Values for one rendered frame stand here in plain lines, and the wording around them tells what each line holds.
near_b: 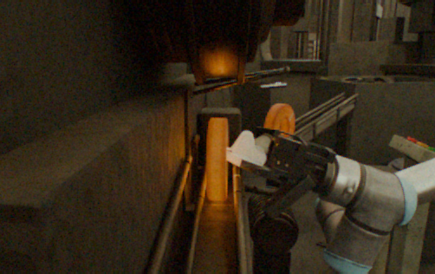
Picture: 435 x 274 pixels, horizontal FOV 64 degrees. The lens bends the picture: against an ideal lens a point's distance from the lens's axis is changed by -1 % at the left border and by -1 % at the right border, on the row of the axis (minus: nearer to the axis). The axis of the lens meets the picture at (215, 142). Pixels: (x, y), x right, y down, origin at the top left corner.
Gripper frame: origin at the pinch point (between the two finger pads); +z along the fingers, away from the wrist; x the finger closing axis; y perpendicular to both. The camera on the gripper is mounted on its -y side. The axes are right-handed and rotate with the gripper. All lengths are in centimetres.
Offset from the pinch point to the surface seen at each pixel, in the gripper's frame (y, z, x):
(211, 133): 4.3, 3.1, 4.9
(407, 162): 1, -74, -67
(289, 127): 2, -21, -47
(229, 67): 15.9, 3.9, 12.2
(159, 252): -1.7, 5.0, 34.2
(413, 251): -30, -88, -60
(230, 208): -7.8, -4.3, 5.2
